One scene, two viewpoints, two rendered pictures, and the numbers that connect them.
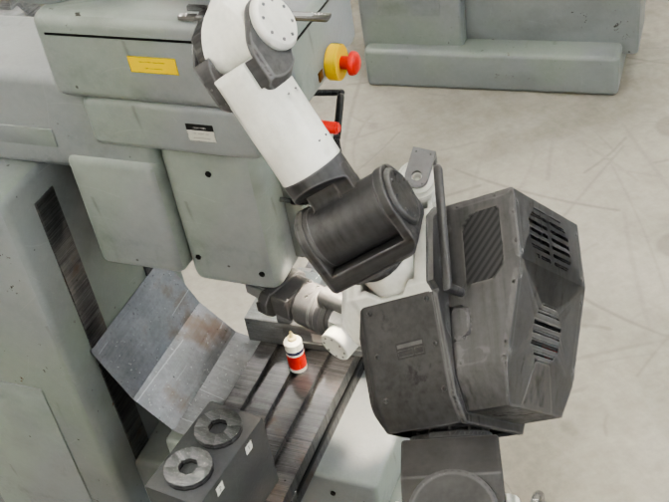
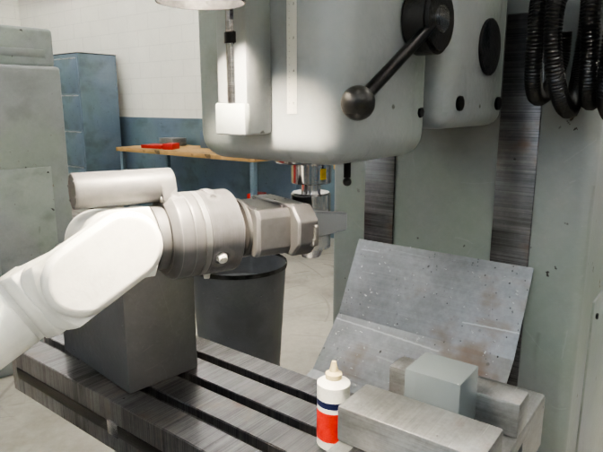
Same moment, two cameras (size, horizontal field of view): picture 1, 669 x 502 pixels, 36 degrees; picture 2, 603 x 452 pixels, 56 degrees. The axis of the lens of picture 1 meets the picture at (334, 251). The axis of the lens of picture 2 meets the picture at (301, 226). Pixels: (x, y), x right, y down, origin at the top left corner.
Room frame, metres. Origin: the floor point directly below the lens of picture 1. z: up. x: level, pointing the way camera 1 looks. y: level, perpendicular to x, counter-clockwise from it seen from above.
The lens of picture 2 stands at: (1.72, -0.49, 1.37)
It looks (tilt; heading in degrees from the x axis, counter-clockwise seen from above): 12 degrees down; 100
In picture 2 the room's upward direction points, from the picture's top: straight up
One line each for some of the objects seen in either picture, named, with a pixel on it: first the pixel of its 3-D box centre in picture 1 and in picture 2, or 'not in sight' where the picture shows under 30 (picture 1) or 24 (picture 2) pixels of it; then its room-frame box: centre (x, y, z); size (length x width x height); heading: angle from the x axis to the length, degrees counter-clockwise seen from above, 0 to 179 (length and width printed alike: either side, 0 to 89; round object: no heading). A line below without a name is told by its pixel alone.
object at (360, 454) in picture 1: (300, 422); not in sight; (1.62, 0.15, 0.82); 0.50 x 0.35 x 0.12; 62
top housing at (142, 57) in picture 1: (197, 26); not in sight; (1.63, 0.16, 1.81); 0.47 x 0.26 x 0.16; 62
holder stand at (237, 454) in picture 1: (214, 480); (124, 300); (1.29, 0.30, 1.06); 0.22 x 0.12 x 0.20; 146
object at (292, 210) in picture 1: (300, 208); (241, 22); (1.57, 0.05, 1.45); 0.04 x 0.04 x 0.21; 62
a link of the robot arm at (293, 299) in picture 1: (300, 301); (241, 230); (1.55, 0.08, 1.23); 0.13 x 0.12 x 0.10; 134
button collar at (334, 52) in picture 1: (335, 62); not in sight; (1.51, -0.06, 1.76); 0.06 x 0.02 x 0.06; 152
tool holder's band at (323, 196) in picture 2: not in sight; (310, 195); (1.62, 0.15, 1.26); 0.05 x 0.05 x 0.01
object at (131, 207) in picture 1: (155, 179); (398, 28); (1.71, 0.32, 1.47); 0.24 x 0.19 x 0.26; 152
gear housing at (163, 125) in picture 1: (200, 93); not in sight; (1.64, 0.18, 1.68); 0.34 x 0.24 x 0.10; 62
